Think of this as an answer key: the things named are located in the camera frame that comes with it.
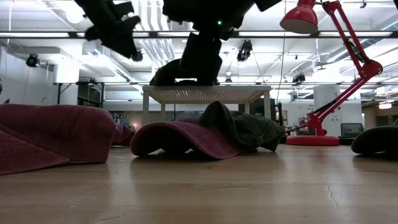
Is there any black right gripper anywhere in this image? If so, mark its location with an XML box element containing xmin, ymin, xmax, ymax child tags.
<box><xmin>163</xmin><ymin>0</ymin><xmax>256</xmax><ymax>86</ymax></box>

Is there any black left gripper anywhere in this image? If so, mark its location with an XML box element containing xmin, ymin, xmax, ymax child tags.
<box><xmin>74</xmin><ymin>0</ymin><xmax>141</xmax><ymax>59</ymax></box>

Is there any dark baseball cap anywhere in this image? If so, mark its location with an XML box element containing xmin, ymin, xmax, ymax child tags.
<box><xmin>150</xmin><ymin>58</ymin><xmax>187</xmax><ymax>86</ymax></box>
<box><xmin>351</xmin><ymin>119</ymin><xmax>398</xmax><ymax>156</ymax></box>
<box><xmin>198</xmin><ymin>100</ymin><xmax>285</xmax><ymax>153</ymax></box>

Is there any maroon baseball cap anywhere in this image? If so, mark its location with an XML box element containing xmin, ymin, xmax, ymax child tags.
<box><xmin>0</xmin><ymin>104</ymin><xmax>116</xmax><ymax>175</ymax></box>
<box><xmin>129</xmin><ymin>119</ymin><xmax>240</xmax><ymax>161</ymax></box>
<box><xmin>111</xmin><ymin>123</ymin><xmax>137</xmax><ymax>147</ymax></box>

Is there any white perforated metal rack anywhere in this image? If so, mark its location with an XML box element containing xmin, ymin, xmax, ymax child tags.
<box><xmin>142</xmin><ymin>85</ymin><xmax>272</xmax><ymax>127</ymax></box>

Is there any black horizontal crossbar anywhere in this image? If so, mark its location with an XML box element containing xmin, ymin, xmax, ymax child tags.
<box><xmin>0</xmin><ymin>30</ymin><xmax>398</xmax><ymax>39</ymax></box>

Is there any dark background cabinet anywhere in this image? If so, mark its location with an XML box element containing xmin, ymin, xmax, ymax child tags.
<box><xmin>239</xmin><ymin>98</ymin><xmax>277</xmax><ymax>118</ymax></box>

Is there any red desk lamp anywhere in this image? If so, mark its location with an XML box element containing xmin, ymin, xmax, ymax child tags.
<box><xmin>279</xmin><ymin>0</ymin><xmax>384</xmax><ymax>147</ymax></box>

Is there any dark computer monitor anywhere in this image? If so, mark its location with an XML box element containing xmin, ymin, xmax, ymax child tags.
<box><xmin>340</xmin><ymin>123</ymin><xmax>364</xmax><ymax>138</ymax></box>

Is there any black background shelf frame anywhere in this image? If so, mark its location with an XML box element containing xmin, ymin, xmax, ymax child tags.
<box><xmin>57</xmin><ymin>81</ymin><xmax>106</xmax><ymax>108</ymax></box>

